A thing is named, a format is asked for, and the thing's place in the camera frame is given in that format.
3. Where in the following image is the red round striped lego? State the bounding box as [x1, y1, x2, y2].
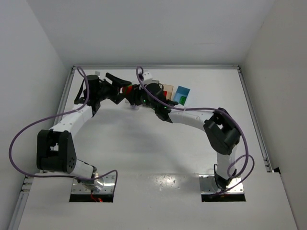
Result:
[122, 85, 133, 95]

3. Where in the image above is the green lego brick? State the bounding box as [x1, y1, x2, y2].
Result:
[179, 96, 187, 105]

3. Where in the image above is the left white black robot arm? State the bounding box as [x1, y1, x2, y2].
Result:
[36, 73, 131, 184]

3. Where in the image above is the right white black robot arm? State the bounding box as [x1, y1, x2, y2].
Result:
[122, 83, 241, 190]

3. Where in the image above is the clear plastic container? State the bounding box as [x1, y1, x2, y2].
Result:
[125, 99, 140, 111]

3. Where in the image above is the orange translucent plastic container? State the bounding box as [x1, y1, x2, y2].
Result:
[162, 84, 174, 100]

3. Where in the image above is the blue plastic container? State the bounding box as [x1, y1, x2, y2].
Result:
[173, 86, 190, 105]

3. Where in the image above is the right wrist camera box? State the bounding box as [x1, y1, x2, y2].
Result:
[142, 71, 153, 84]

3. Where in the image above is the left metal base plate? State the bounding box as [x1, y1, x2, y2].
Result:
[71, 173, 117, 195]

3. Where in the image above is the metal base plate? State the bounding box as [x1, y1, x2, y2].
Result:
[71, 173, 117, 195]
[199, 174, 244, 195]

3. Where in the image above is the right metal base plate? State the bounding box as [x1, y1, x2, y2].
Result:
[199, 174, 244, 195]

